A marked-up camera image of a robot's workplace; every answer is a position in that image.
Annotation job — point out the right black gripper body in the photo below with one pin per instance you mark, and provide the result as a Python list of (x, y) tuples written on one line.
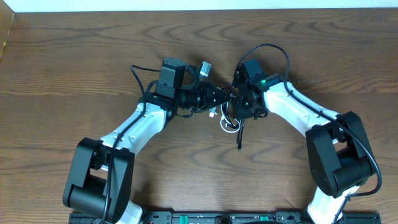
[(244, 109)]

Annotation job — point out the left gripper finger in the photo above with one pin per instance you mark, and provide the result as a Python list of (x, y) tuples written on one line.
[(224, 92), (223, 99)]

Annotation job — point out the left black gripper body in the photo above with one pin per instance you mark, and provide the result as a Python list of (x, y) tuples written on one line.
[(207, 98)]

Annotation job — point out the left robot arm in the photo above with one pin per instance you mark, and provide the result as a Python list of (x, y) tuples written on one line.
[(100, 177)]

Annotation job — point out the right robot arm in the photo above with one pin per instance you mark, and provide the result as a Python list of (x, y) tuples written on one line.
[(338, 149)]

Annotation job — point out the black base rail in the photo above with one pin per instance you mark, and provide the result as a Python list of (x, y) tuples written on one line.
[(217, 218)]

